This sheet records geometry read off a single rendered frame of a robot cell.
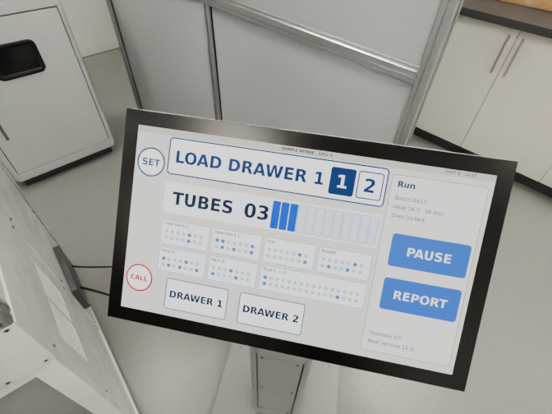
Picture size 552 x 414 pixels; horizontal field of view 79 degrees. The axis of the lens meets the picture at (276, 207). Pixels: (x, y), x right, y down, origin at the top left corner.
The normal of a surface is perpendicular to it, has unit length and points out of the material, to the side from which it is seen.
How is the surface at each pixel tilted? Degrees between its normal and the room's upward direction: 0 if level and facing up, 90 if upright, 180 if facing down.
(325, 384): 5
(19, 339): 90
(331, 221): 50
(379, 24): 90
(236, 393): 5
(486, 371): 0
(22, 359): 90
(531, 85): 90
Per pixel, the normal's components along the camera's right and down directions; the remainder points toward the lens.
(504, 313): 0.03, -0.69
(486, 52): -0.70, 0.50
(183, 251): -0.13, 0.10
